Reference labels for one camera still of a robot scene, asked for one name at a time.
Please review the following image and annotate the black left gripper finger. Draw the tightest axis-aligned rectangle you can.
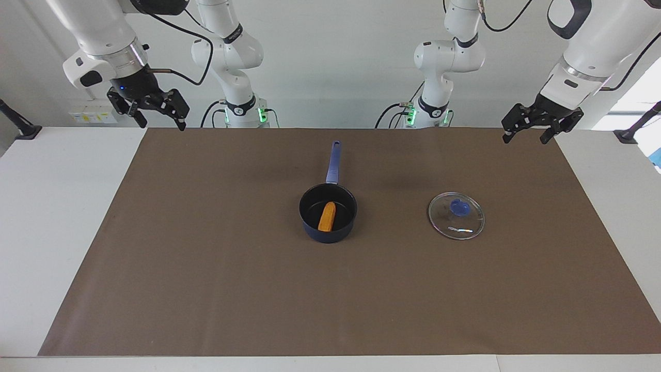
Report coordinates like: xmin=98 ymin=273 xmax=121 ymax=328
xmin=539 ymin=119 xmax=567 ymax=145
xmin=501 ymin=102 xmax=528 ymax=145

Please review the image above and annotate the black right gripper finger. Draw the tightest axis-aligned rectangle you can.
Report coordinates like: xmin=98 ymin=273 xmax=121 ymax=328
xmin=162 ymin=88 xmax=191 ymax=132
xmin=127 ymin=101 xmax=149 ymax=129

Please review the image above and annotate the glass lid purple knob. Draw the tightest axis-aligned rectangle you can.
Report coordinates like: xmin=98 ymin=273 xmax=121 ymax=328
xmin=428 ymin=192 xmax=486 ymax=241

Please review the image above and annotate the yellow toy corn cob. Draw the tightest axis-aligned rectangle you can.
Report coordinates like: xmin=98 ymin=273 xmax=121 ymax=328
xmin=318 ymin=201 xmax=337 ymax=233

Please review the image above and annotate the black clamp stand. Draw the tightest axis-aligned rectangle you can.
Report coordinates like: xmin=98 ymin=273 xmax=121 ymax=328
xmin=0 ymin=98 xmax=43 ymax=141
xmin=613 ymin=101 xmax=661 ymax=145

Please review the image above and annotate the brown table mat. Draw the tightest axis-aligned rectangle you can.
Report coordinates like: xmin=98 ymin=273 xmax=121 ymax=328
xmin=38 ymin=128 xmax=661 ymax=357

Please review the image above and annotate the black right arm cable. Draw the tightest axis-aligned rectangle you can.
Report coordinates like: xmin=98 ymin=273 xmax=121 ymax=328
xmin=138 ymin=9 xmax=214 ymax=87

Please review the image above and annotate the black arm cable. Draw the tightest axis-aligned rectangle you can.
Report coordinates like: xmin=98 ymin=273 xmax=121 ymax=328
xmin=138 ymin=9 xmax=214 ymax=87
xmin=478 ymin=0 xmax=661 ymax=92

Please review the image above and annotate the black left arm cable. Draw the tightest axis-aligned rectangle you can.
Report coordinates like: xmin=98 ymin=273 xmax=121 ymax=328
xmin=478 ymin=0 xmax=661 ymax=92

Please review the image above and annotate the black left base cable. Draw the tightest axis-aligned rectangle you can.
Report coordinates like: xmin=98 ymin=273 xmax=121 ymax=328
xmin=374 ymin=102 xmax=415 ymax=129

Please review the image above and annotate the dark blue pot purple handle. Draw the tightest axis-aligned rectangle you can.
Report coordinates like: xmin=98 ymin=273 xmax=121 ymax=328
xmin=298 ymin=140 xmax=358 ymax=244

